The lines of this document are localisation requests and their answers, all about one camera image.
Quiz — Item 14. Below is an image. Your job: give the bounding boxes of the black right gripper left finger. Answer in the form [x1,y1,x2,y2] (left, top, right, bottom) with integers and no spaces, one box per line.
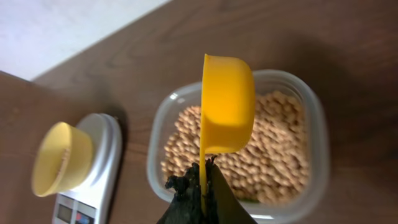
[157,162,201,224]

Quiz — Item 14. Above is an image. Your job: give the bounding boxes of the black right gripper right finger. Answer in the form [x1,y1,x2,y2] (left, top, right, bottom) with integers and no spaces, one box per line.
[205,156,257,224]

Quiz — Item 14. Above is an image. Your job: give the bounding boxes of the yellow plastic measuring scoop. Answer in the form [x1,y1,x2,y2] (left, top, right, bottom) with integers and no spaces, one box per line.
[199,54,255,213]

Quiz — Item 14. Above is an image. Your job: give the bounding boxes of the white digital kitchen scale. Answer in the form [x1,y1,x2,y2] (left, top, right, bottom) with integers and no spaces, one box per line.
[52,113,123,224]

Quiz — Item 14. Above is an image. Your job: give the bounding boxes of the pale yellow plastic bowl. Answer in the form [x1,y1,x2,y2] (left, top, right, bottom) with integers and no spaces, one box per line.
[32,122,94,197]

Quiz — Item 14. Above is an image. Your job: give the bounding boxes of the clear container of soybeans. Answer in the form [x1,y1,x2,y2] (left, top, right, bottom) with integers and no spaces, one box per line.
[147,70,330,223]

